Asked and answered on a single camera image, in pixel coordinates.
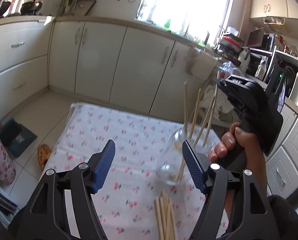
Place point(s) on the cream drawer unit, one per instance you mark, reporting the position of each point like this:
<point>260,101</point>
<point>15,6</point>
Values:
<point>16,62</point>

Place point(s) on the cream base cabinets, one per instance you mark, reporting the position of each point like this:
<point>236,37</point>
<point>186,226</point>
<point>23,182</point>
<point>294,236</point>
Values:
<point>101,55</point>

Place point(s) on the black kitchen shelf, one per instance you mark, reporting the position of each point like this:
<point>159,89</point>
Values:
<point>260,62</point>

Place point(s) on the clear glass jar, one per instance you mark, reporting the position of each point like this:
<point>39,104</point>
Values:
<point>170,170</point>

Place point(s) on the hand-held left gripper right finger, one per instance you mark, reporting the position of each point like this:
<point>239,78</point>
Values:
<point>192,166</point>

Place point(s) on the cream drawer cabinet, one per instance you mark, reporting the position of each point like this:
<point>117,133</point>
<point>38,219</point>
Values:
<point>288,155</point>

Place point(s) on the kitchen window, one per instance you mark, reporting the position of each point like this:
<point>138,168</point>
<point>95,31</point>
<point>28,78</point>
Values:
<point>186,2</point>

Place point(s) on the white plastic jug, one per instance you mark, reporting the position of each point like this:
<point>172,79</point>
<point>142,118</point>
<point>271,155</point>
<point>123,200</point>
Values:
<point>243,60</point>

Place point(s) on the bundle of wooden chopsticks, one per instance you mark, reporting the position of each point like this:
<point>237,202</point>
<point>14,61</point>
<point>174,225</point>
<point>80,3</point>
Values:
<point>163,217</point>

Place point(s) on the black wok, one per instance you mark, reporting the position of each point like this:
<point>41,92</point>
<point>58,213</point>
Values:
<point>30,6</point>

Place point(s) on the person's right hand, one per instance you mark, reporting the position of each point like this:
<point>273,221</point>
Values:
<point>248,142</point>

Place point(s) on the patterned slipper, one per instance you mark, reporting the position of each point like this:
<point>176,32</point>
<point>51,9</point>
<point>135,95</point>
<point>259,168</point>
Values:
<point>44,156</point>

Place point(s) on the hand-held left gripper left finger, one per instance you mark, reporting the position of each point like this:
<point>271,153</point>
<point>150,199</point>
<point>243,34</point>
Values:
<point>105,166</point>

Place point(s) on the dish rack with plates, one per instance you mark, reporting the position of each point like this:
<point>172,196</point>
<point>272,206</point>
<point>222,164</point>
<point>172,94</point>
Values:
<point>230,42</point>

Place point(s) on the cherry print tablecloth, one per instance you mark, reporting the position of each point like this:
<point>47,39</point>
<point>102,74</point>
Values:
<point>114,130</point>

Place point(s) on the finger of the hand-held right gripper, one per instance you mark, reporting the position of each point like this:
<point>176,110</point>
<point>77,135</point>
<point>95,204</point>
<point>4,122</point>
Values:
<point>221,83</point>

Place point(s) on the floral print bin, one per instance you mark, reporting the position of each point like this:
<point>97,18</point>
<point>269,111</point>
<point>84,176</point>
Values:
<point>0,165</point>

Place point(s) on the single wooden chopstick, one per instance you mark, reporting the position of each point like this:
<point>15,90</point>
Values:
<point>212,112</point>
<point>196,112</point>

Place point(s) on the green bottle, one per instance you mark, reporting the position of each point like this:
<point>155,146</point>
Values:
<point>167,23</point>

